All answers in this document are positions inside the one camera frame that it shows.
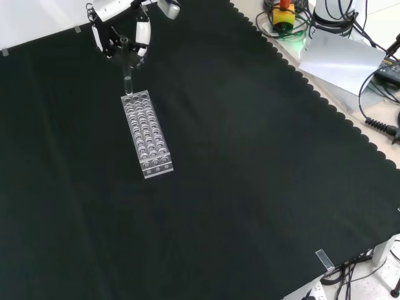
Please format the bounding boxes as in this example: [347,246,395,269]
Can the black robot hand white plates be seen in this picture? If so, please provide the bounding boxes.
[86,0,153,69]

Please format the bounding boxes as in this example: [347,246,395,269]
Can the clear glass test tube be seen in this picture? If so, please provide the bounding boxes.
[119,36,134,96]

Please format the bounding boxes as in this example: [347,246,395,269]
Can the clear plastic test tube rack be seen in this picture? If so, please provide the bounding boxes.
[120,92,174,179]

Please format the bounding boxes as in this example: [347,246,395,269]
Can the yellow stop button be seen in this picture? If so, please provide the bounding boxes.
[272,0,296,32]

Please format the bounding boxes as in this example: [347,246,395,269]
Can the black bench cloth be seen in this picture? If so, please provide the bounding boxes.
[0,0,400,300]

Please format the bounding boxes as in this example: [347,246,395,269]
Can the pale board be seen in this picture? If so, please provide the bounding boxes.
[298,31,388,96]

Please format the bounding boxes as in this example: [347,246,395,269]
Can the black box yellow markings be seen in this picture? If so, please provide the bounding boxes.
[374,57,400,84]

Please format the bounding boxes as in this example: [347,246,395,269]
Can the black tripod leg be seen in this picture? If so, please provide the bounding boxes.
[386,31,400,61]

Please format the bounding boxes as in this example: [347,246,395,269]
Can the clear tape strip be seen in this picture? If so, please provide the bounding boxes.
[315,249,335,272]

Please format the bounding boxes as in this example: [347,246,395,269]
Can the white power strip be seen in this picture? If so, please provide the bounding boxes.
[299,280,329,300]

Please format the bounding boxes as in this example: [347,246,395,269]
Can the white table leg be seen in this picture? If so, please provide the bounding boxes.
[371,236,398,266]

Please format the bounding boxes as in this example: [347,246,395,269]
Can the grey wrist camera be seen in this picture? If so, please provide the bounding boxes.
[157,0,181,21]

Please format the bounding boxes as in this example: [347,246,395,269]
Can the white robot base black strap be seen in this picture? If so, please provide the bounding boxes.
[311,0,360,40]

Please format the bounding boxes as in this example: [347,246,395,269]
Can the black cable ribbed connector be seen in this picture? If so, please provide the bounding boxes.
[364,117,400,140]

